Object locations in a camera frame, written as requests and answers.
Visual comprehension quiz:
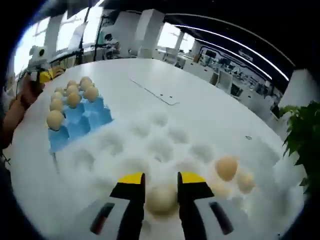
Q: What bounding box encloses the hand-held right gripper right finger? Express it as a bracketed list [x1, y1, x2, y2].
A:
[177, 171, 278, 240]

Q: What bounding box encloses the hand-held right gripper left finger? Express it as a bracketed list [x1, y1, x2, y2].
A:
[62, 171, 146, 240]

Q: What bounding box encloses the single beige egg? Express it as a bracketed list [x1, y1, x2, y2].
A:
[214, 155, 239, 182]
[145, 184, 180, 216]
[211, 182, 233, 200]
[236, 172, 256, 195]

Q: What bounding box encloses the group of beige eggs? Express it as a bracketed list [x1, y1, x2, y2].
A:
[46, 76, 100, 131]

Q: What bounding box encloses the blue egg tray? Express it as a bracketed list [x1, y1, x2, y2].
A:
[47, 96, 115, 154]

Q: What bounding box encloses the clear plastic egg carton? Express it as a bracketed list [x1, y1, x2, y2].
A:
[49, 112, 285, 240]

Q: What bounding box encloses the person's left hand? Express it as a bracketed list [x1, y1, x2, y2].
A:
[19, 73, 45, 100]

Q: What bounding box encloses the white table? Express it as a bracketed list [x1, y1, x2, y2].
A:
[9, 57, 308, 240]

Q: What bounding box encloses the clear plastic strip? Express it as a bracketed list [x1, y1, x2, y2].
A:
[130, 76, 181, 106]

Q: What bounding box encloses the row of white desks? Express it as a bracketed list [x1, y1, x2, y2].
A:
[152, 47, 283, 121]

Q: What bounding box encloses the green potted plant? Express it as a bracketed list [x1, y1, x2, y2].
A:
[278, 101, 320, 196]

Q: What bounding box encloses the white square pillar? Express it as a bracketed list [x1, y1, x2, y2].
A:
[278, 69, 320, 111]

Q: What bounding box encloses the ceiling light strip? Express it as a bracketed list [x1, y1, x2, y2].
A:
[163, 13, 297, 68]
[173, 24, 290, 81]

